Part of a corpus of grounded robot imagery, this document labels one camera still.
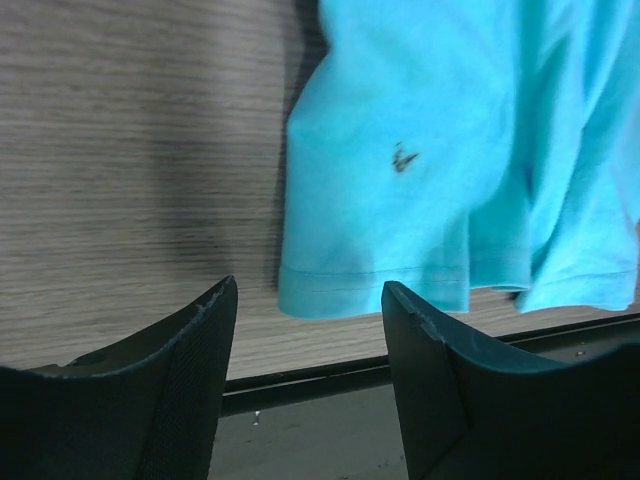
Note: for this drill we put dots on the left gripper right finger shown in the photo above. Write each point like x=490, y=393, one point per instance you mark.
x=473, y=407

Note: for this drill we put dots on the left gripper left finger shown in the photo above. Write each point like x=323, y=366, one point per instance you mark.
x=145, y=407

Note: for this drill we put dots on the turquoise t shirt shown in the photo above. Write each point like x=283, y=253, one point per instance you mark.
x=458, y=145

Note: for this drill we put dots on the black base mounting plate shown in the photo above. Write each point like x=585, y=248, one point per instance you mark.
x=309, y=401

